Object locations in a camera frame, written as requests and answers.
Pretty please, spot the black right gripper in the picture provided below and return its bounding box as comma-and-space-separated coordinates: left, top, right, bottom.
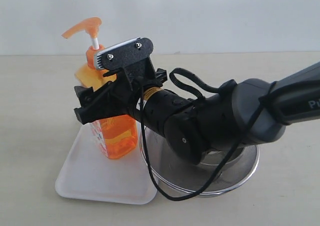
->
73, 57, 168, 125

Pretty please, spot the orange pump soap bottle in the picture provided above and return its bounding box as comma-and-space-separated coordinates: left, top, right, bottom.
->
62, 17, 138, 160

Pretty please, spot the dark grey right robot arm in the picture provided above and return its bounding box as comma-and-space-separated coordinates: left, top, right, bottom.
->
74, 58, 320, 165

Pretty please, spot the white rectangular tray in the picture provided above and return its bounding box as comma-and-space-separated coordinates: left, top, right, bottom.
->
55, 124, 157, 205

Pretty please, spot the steel mesh colander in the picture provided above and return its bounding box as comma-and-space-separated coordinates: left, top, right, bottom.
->
139, 128, 260, 198

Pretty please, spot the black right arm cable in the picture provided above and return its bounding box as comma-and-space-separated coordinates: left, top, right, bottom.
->
136, 67, 288, 202

